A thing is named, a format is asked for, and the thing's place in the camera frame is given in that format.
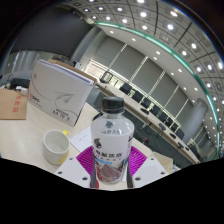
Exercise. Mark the brown paper envelope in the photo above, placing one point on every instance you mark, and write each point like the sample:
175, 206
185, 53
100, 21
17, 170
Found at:
11, 105

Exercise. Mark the clear water bottle black cap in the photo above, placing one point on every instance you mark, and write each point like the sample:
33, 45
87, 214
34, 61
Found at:
112, 140

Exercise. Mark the white paper sheet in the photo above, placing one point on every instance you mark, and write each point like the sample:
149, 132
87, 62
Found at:
81, 140

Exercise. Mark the white paper ream box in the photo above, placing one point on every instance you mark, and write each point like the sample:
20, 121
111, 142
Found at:
56, 91

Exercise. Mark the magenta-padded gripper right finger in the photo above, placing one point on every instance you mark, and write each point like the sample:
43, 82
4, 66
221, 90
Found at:
139, 160

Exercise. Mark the ceiling lights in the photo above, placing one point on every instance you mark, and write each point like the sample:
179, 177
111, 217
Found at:
170, 26

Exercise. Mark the black desk phone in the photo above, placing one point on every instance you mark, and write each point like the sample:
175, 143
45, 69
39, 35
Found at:
20, 82

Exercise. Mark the white cup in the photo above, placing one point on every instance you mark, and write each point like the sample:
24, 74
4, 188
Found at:
55, 151

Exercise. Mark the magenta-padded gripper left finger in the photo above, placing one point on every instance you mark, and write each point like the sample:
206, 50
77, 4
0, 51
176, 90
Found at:
85, 160

